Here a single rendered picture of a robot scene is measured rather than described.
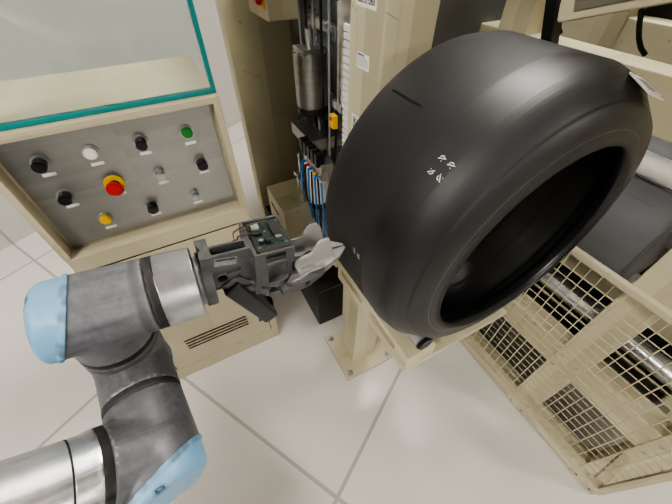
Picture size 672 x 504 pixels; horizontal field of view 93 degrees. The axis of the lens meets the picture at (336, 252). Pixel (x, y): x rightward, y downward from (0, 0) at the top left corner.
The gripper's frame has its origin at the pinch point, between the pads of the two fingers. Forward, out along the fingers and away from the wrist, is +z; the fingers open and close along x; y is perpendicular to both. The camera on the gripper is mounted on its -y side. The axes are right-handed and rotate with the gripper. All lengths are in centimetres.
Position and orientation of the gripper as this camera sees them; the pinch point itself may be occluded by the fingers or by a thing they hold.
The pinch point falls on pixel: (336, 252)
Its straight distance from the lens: 50.4
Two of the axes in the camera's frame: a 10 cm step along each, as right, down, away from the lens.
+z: 8.8, -2.5, 4.1
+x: -4.7, -6.4, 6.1
